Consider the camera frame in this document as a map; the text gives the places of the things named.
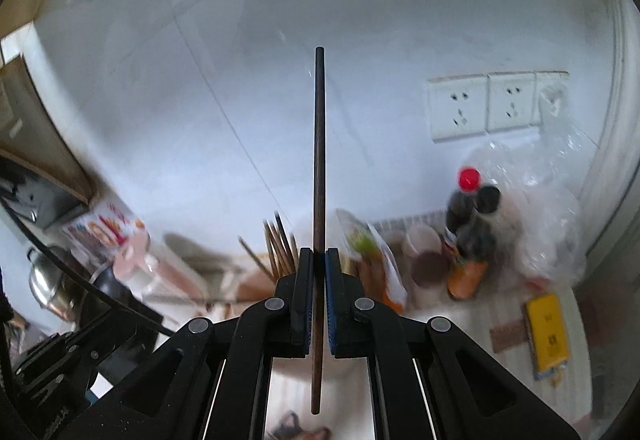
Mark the printed colourful carton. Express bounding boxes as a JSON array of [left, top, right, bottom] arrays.
[[61, 199, 147, 252]]

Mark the white wall socket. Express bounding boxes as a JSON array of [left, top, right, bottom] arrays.
[[487, 71, 539, 134], [426, 75, 489, 144], [535, 71, 570, 125]]

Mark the dark wooden chopstick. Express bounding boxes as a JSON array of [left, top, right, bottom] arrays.
[[238, 236, 276, 281], [310, 47, 326, 415]]

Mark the steel kettle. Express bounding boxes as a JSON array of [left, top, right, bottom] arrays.
[[27, 247, 82, 322]]

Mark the pink cup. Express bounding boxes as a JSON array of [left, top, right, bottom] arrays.
[[112, 232, 157, 292]]

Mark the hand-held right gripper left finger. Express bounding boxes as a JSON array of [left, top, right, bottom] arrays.
[[57, 247, 316, 440]]

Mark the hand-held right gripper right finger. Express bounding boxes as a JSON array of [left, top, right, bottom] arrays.
[[325, 247, 582, 440]]

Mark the brown paper card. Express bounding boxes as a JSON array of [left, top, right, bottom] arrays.
[[489, 320, 529, 354]]

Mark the white plastic cup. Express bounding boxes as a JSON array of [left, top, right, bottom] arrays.
[[401, 224, 444, 266]]

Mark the green snack packet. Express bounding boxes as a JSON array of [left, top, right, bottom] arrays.
[[335, 208, 409, 312]]

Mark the yellow flat box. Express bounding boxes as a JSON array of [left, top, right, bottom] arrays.
[[523, 292, 571, 369]]

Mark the clear plastic bag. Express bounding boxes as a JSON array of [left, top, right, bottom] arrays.
[[462, 119, 590, 287]]

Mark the black cap orange label bottle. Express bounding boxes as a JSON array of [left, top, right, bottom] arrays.
[[446, 185, 502, 302]]

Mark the striped cat print tablecloth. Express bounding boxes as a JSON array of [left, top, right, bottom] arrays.
[[227, 277, 593, 440]]

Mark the wooden cabinet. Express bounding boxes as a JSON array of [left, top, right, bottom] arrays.
[[0, 22, 101, 203]]

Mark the red cap dark bottle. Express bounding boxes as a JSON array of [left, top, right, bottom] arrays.
[[444, 167, 484, 241]]

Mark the black cable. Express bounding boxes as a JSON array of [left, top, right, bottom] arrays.
[[0, 197, 175, 336]]

